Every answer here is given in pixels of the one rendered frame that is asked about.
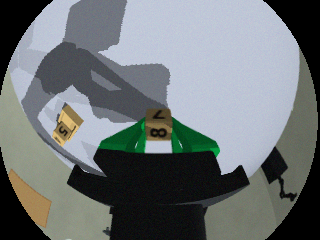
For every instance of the tan wooden number cube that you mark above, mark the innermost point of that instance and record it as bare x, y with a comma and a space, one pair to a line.
158, 125
61, 134

